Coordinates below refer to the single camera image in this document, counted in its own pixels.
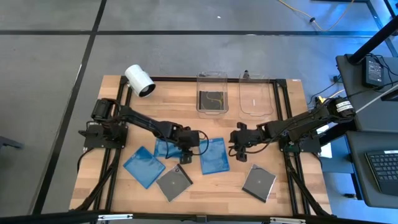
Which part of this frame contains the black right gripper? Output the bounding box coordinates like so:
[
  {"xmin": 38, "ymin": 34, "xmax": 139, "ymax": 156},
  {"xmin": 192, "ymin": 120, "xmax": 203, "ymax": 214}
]
[{"xmin": 229, "ymin": 122, "xmax": 262, "ymax": 163}]

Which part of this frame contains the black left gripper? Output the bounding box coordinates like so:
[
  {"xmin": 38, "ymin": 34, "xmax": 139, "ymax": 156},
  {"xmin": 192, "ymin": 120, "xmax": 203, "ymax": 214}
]
[{"xmin": 172, "ymin": 123, "xmax": 201, "ymax": 165}]

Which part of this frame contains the blue disc case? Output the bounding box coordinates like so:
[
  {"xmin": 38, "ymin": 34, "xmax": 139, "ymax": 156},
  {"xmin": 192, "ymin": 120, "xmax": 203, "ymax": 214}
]
[
  {"xmin": 154, "ymin": 138, "xmax": 183, "ymax": 159},
  {"xmin": 198, "ymin": 137, "xmax": 231, "ymax": 175},
  {"xmin": 123, "ymin": 146, "xmax": 166, "ymax": 190}
]

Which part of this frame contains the black clear jewel case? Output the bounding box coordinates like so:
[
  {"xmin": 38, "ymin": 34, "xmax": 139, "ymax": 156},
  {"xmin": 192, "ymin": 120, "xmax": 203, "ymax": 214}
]
[
  {"xmin": 198, "ymin": 90, "xmax": 225, "ymax": 112},
  {"xmin": 241, "ymin": 164, "xmax": 277, "ymax": 203},
  {"xmin": 155, "ymin": 163, "xmax": 194, "ymax": 203}
]

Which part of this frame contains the clear plastic bin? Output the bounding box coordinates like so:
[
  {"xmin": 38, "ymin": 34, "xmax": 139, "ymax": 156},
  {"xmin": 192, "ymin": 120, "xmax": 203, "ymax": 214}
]
[
  {"xmin": 238, "ymin": 73, "xmax": 274, "ymax": 118},
  {"xmin": 195, "ymin": 71, "xmax": 229, "ymax": 118}
]

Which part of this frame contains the white paper sheet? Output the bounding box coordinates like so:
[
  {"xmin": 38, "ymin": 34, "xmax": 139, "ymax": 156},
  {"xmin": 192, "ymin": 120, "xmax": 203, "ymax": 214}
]
[{"xmin": 320, "ymin": 124, "xmax": 333, "ymax": 159}]

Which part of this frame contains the dark grey desk top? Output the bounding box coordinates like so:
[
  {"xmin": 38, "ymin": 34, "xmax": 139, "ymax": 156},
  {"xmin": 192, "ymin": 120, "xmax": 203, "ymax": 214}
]
[
  {"xmin": 335, "ymin": 53, "xmax": 398, "ymax": 133},
  {"xmin": 345, "ymin": 130, "xmax": 398, "ymax": 209}
]

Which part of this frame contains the white slanted rod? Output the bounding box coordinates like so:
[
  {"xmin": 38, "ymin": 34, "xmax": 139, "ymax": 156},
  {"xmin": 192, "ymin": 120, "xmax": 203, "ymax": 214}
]
[{"xmin": 354, "ymin": 91, "xmax": 398, "ymax": 114}]

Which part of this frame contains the black keyboard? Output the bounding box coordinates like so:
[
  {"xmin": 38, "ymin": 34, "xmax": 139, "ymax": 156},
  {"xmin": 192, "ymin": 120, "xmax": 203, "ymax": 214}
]
[{"xmin": 364, "ymin": 149, "xmax": 398, "ymax": 197}]

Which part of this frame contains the black power adapter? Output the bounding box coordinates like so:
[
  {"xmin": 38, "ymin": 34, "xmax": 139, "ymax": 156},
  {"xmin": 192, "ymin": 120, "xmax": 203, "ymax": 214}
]
[{"xmin": 362, "ymin": 55, "xmax": 385, "ymax": 90}]

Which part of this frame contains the black crossbar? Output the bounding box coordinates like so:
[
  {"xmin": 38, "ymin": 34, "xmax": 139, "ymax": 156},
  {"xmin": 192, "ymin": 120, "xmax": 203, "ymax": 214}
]
[{"xmin": 0, "ymin": 210, "xmax": 398, "ymax": 224}]

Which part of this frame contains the black desk device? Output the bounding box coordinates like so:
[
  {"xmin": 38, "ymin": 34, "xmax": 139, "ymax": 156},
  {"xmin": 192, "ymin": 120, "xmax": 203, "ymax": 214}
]
[{"xmin": 384, "ymin": 89, "xmax": 398, "ymax": 102}]

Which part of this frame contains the black slanted pole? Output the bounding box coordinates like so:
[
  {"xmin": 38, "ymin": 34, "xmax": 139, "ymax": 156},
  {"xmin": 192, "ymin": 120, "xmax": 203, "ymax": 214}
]
[{"xmin": 348, "ymin": 15, "xmax": 398, "ymax": 65}]

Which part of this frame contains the grey chair base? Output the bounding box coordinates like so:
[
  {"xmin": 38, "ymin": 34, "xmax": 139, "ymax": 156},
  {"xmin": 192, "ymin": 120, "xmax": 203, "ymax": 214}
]
[{"xmin": 0, "ymin": 135, "xmax": 25, "ymax": 150}]

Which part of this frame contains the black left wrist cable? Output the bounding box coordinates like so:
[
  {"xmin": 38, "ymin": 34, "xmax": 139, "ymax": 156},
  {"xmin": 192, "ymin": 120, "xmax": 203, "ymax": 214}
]
[{"xmin": 190, "ymin": 129, "xmax": 210, "ymax": 156}]

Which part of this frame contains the black aluminium table frame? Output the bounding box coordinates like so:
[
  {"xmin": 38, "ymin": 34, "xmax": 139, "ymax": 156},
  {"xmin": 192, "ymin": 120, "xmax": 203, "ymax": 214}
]
[{"xmin": 70, "ymin": 75, "xmax": 332, "ymax": 218}]

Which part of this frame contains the silver bracket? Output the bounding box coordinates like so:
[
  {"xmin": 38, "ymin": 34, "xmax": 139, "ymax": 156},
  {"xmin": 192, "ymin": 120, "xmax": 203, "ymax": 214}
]
[
  {"xmin": 269, "ymin": 217, "xmax": 307, "ymax": 224},
  {"xmin": 98, "ymin": 213, "xmax": 134, "ymax": 222}
]

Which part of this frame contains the yellow power cord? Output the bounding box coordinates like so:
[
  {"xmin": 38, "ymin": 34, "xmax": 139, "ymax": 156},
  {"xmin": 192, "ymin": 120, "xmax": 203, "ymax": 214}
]
[{"xmin": 277, "ymin": 0, "xmax": 356, "ymax": 32}]

